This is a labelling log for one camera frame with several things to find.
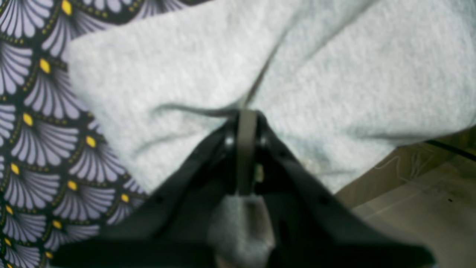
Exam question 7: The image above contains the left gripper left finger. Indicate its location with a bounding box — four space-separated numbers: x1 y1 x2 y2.
51 119 237 268

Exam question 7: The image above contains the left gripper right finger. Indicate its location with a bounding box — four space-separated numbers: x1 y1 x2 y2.
238 110 435 268

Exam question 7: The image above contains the grey T-shirt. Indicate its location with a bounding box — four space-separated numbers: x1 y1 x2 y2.
68 0 475 268

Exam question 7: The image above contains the fan-patterned tablecloth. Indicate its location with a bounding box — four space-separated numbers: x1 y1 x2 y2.
0 0 201 268

